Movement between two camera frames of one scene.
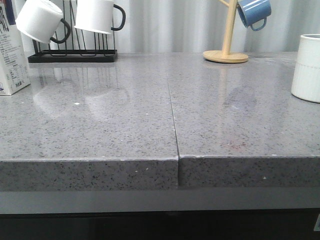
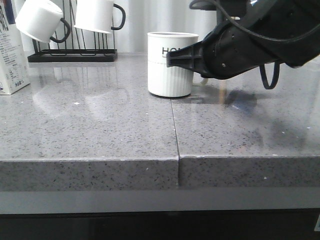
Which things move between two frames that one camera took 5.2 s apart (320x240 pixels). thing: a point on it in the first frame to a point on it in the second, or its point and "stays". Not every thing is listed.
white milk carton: [14, 69] stays
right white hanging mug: [96, 15] stays
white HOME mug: [305, 82] to [172, 81]
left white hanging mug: [39, 20] stays
